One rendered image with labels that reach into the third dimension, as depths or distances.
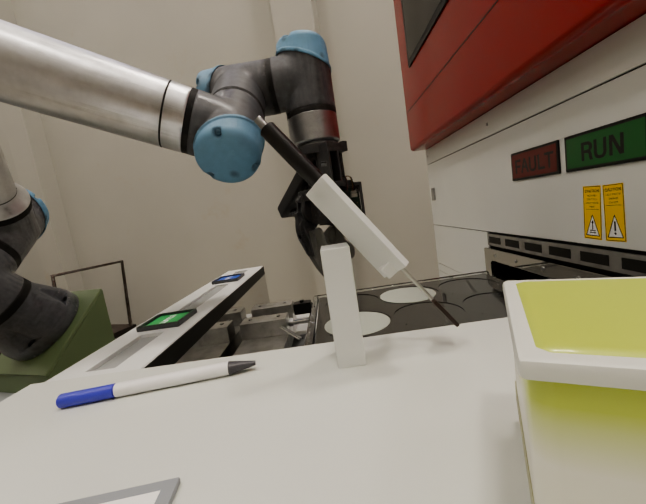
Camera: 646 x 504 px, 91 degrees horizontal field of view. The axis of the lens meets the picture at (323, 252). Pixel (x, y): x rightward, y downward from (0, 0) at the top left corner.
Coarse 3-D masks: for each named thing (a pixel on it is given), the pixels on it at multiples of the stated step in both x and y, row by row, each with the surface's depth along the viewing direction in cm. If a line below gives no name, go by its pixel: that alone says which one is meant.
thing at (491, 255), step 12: (492, 252) 67; (504, 252) 62; (516, 252) 60; (492, 264) 68; (516, 264) 58; (528, 264) 55; (540, 264) 52; (552, 264) 49; (564, 264) 47; (552, 276) 49; (564, 276) 46; (576, 276) 44; (588, 276) 42; (600, 276) 40; (612, 276) 39; (624, 276) 38
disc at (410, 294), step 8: (400, 288) 63; (408, 288) 62; (416, 288) 61; (384, 296) 59; (392, 296) 58; (400, 296) 58; (408, 296) 57; (416, 296) 56; (424, 296) 56; (432, 296) 55
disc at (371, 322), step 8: (360, 312) 53; (368, 312) 52; (376, 312) 51; (360, 320) 49; (368, 320) 48; (376, 320) 48; (384, 320) 47; (328, 328) 47; (368, 328) 45; (376, 328) 45
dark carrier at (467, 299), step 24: (384, 288) 65; (432, 288) 60; (456, 288) 58; (480, 288) 56; (384, 312) 51; (408, 312) 49; (432, 312) 48; (456, 312) 46; (480, 312) 45; (504, 312) 44
